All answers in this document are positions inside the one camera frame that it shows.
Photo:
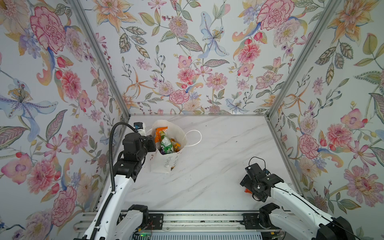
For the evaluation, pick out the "red orange snack packet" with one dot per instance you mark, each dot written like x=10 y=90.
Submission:
x=247 y=191

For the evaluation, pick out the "yellow orange biscuit packet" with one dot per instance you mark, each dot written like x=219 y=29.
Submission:
x=176 y=145

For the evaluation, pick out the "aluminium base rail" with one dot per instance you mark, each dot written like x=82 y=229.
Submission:
x=194 y=225

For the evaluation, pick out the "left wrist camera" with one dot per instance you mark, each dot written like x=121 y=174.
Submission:
x=140 y=127

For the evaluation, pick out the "green Fox's spring tea bag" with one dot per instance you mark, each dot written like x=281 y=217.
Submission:
x=166 y=145

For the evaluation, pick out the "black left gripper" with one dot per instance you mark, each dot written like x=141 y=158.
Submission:
x=149 y=140

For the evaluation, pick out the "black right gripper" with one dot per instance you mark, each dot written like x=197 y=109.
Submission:
x=246 y=183

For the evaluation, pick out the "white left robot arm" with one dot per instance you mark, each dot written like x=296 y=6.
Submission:
x=117 y=186

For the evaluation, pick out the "orange Fox's fruits candy bag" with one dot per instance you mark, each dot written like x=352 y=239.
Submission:
x=159 y=133

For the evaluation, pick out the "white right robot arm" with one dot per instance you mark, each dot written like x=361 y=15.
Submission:
x=286 y=210

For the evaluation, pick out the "white paper gift bag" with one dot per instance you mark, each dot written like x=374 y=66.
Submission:
x=164 y=163

